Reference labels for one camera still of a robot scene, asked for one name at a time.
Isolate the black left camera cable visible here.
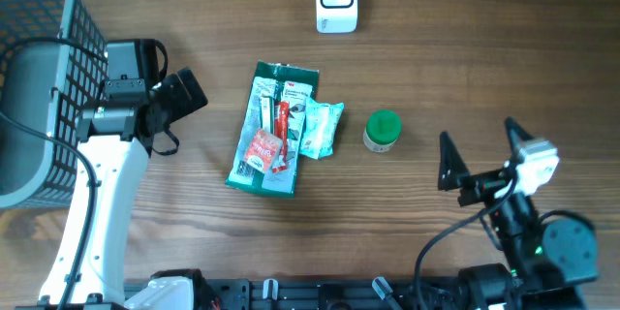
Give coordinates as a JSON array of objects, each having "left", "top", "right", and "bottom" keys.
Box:
[{"left": 0, "top": 36, "right": 110, "bottom": 310}]

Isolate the grey mesh shopping basket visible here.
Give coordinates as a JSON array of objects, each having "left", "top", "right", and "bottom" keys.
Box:
[{"left": 1, "top": 0, "right": 108, "bottom": 208}]

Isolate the orange tissue packet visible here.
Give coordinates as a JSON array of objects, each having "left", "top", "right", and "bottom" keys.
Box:
[{"left": 243, "top": 129, "right": 282, "bottom": 173}]

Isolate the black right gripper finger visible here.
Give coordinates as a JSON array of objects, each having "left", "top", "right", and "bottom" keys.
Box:
[
  {"left": 438, "top": 131, "right": 469, "bottom": 189},
  {"left": 504, "top": 117, "right": 535, "bottom": 164}
]

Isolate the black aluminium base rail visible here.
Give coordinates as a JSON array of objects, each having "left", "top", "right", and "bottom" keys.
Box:
[{"left": 206, "top": 277, "right": 458, "bottom": 310}]

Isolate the green 3M cleaner package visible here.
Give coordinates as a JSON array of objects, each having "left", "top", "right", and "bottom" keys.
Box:
[{"left": 225, "top": 62, "right": 319, "bottom": 198}]

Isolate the green narrow box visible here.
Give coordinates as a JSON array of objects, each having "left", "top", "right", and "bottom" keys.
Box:
[{"left": 260, "top": 96, "right": 274, "bottom": 134}]

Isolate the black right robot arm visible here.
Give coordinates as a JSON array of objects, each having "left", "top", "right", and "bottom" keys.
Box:
[{"left": 438, "top": 118, "right": 599, "bottom": 309}]

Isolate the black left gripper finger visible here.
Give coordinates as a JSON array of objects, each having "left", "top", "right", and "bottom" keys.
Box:
[
  {"left": 153, "top": 74, "right": 192, "bottom": 121},
  {"left": 177, "top": 68, "right": 208, "bottom": 111}
]

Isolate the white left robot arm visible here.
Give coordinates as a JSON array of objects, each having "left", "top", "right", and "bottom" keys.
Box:
[{"left": 35, "top": 68, "right": 208, "bottom": 309}]

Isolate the green lid jar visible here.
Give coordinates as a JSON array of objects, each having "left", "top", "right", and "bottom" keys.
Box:
[{"left": 363, "top": 109, "right": 402, "bottom": 153}]

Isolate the mint flushable wipes pack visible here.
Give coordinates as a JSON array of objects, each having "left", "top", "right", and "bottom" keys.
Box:
[{"left": 299, "top": 98, "right": 345, "bottom": 160}]

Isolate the red stick sachet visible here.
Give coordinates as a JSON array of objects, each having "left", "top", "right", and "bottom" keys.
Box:
[{"left": 272, "top": 101, "right": 290, "bottom": 173}]

